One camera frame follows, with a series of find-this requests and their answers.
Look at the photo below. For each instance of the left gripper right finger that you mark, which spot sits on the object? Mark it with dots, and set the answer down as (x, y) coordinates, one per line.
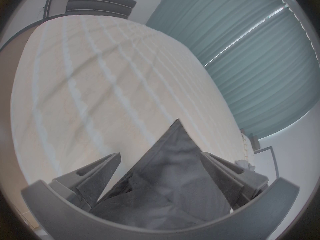
(230, 184)

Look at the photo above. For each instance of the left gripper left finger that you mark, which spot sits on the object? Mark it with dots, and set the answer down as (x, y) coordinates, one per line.
(97, 181)

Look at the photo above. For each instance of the black T-shirt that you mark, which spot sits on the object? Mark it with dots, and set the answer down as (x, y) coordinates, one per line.
(175, 179)

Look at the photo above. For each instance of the bed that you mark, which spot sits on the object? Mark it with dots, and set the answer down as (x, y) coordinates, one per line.
(100, 84)

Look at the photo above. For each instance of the grey garment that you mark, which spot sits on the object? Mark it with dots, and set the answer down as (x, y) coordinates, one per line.
(243, 164)

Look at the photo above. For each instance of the white printed pillow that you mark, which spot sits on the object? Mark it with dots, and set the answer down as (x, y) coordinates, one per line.
(247, 144)

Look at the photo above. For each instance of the grey bedside table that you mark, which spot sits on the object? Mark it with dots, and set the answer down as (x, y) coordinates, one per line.
(253, 141)

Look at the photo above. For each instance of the blue-green curtain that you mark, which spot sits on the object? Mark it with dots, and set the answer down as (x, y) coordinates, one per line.
(200, 16)
(270, 71)

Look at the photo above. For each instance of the black chest of drawers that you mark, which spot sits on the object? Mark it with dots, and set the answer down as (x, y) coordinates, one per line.
(100, 1)

